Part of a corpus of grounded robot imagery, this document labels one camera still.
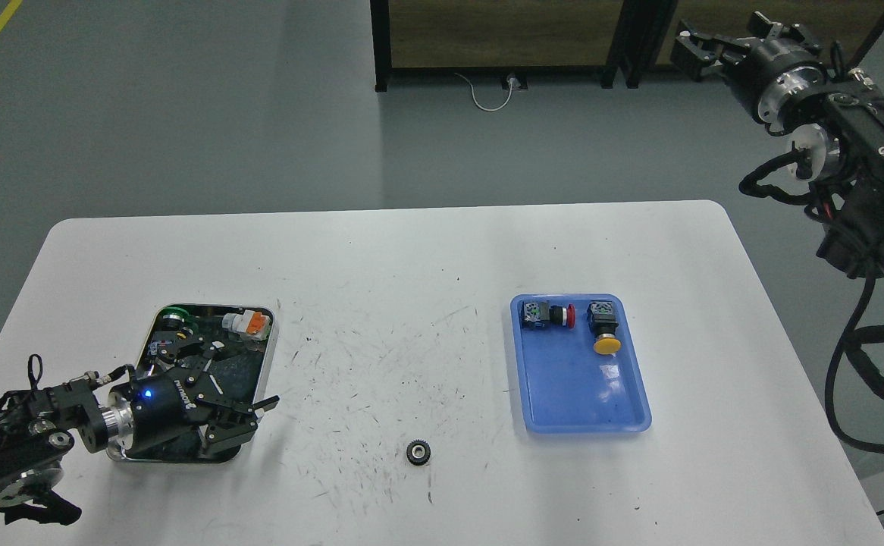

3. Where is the blue black switch block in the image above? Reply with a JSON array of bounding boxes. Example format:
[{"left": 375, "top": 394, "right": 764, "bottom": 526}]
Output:
[{"left": 146, "top": 339, "right": 176, "bottom": 359}]

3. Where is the wooden cabinet right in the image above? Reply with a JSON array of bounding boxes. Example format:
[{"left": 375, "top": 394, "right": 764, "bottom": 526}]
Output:
[{"left": 619, "top": 1, "right": 884, "bottom": 89}]

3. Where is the orange white connector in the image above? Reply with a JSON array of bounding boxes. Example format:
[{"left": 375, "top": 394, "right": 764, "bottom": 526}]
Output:
[{"left": 221, "top": 309, "right": 272, "bottom": 342}]

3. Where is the white floor cable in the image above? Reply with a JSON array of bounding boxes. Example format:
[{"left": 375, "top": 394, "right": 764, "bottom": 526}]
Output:
[{"left": 453, "top": 71, "right": 524, "bottom": 112}]

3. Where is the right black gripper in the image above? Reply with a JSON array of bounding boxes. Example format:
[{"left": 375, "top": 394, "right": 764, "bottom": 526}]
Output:
[{"left": 669, "top": 11, "right": 828, "bottom": 125}]

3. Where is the wooden cabinet left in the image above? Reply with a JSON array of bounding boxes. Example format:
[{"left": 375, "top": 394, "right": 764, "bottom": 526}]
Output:
[{"left": 370, "top": 1, "right": 638, "bottom": 93}]

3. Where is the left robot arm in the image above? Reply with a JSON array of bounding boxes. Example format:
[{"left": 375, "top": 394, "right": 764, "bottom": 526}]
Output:
[{"left": 0, "top": 337, "right": 280, "bottom": 526}]

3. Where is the yellow push button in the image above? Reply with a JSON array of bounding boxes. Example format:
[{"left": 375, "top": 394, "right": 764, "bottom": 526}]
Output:
[{"left": 587, "top": 300, "right": 622, "bottom": 356}]

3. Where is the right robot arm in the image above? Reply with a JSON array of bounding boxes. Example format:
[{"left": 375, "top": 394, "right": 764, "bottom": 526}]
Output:
[{"left": 670, "top": 11, "right": 884, "bottom": 455}]

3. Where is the red emergency push button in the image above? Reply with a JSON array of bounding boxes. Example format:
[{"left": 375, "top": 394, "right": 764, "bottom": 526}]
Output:
[{"left": 519, "top": 300, "right": 576, "bottom": 329}]

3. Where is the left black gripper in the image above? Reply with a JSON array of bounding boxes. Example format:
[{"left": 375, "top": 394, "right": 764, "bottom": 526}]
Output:
[{"left": 105, "top": 333, "right": 281, "bottom": 460}]

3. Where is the steel tray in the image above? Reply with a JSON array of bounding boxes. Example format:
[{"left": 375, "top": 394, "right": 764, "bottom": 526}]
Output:
[{"left": 107, "top": 303, "right": 274, "bottom": 464}]

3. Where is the green push button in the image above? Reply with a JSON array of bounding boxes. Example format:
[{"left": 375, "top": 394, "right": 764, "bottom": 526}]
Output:
[{"left": 155, "top": 306, "right": 196, "bottom": 335}]

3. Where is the blue plastic tray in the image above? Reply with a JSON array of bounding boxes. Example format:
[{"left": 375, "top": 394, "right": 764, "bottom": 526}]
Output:
[{"left": 510, "top": 293, "right": 651, "bottom": 435}]

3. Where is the black gear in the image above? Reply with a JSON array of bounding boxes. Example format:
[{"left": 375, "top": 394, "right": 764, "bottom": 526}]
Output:
[{"left": 405, "top": 439, "right": 431, "bottom": 466}]

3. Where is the wooden cabinet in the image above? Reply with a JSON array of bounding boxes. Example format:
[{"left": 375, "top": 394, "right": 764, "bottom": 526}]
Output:
[
  {"left": 370, "top": 1, "right": 638, "bottom": 93},
  {"left": 619, "top": 1, "right": 884, "bottom": 89}
]

